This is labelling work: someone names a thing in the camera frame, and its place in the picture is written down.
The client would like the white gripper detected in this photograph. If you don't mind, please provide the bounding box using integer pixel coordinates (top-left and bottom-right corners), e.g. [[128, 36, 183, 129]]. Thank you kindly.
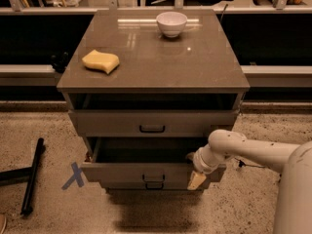
[[185, 146, 224, 190]]

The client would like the black stand leg left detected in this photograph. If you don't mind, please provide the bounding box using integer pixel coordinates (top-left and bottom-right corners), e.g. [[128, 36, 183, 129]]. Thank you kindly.
[[0, 137, 45, 215]]

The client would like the black cable on floor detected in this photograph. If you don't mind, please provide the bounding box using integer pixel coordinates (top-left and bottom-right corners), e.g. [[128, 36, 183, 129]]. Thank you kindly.
[[234, 157, 267, 170]]

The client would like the yellow sponge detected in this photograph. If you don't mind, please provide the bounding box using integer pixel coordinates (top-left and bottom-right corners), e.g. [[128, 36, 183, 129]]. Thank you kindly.
[[82, 50, 120, 74]]

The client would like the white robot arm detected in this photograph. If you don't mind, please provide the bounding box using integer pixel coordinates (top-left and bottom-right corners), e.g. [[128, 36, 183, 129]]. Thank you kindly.
[[188, 130, 312, 234]]

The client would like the blue tape cross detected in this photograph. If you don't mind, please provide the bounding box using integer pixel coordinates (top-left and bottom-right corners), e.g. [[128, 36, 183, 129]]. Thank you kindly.
[[61, 162, 84, 190]]

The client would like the black clamp on rail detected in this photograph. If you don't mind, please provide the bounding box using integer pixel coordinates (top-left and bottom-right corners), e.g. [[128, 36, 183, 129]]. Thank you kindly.
[[51, 52, 69, 73]]

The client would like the grey bottom drawer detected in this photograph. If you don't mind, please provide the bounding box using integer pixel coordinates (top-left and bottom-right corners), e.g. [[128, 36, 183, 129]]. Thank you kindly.
[[100, 180, 213, 191]]

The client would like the grey top drawer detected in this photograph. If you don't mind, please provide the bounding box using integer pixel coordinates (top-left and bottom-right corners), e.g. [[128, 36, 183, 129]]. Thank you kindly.
[[69, 110, 238, 137]]

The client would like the grey drawer cabinet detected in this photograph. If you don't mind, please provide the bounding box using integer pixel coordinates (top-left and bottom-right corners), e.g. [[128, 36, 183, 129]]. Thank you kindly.
[[57, 9, 251, 193]]

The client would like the grey drawer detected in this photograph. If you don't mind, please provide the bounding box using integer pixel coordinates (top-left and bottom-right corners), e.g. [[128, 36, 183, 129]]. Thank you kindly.
[[69, 110, 238, 137], [81, 136, 227, 184], [100, 180, 213, 191]]

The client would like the white bowl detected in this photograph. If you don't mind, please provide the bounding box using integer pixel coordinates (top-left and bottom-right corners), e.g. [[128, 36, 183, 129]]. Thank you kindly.
[[156, 12, 187, 38]]

